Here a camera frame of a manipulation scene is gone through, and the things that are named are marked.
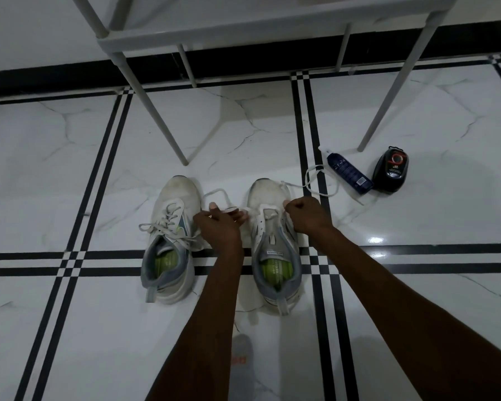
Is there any dark blue spray bottle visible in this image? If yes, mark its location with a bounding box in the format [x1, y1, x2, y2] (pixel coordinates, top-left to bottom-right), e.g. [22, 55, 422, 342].
[318, 145, 375, 196]

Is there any person's right hand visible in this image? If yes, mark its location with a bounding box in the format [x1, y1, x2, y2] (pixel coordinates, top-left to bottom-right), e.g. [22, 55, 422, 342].
[283, 196, 336, 248]

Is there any black shoe polish container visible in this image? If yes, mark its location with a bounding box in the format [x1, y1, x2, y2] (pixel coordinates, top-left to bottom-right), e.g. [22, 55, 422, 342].
[371, 145, 410, 195]

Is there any white sock with orange print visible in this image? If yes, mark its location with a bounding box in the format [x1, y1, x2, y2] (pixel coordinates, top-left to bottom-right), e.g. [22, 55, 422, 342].
[228, 332, 256, 401]

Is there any grey metal shelf rack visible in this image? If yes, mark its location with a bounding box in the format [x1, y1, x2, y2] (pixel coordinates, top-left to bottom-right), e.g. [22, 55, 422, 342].
[68, 0, 461, 168]

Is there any person's left forearm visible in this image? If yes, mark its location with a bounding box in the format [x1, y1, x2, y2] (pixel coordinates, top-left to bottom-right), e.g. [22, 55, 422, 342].
[145, 246, 245, 401]

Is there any white sneaker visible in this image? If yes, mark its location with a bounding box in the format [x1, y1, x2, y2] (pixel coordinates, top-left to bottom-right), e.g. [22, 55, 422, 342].
[246, 177, 304, 317]
[139, 175, 204, 306]

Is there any white shoelace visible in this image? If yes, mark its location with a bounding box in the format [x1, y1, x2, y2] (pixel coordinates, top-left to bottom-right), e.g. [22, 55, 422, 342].
[199, 164, 340, 225]
[138, 202, 202, 252]

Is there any person's left hand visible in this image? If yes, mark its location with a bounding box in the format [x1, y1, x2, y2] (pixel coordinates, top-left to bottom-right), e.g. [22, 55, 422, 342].
[191, 201, 250, 258]

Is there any person's right forearm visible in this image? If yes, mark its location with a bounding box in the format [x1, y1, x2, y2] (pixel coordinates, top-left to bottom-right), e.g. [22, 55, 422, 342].
[315, 227, 501, 401]

